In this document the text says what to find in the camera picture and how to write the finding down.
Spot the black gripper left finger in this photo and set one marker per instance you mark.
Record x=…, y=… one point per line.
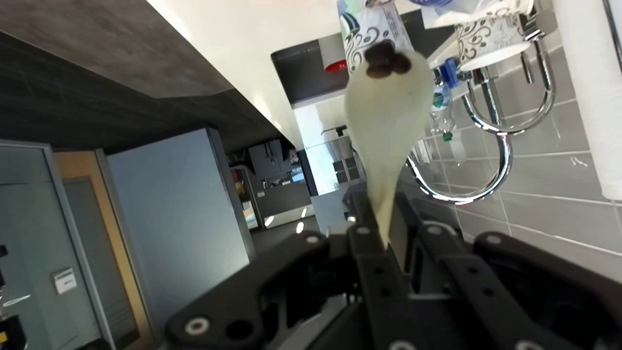
x=259, y=304

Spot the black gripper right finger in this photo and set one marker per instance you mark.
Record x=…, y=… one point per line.
x=531, y=292

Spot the small clump coffee beans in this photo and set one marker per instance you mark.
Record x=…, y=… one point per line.
x=387, y=61

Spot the large chrome faucet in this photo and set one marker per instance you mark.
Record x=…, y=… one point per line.
x=506, y=158

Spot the small chrome faucet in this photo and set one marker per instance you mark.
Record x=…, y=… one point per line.
x=551, y=90

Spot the short patterned paper cup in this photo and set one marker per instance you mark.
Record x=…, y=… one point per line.
x=487, y=35

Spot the tall patterned paper cup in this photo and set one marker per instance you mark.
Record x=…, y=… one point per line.
x=360, y=30

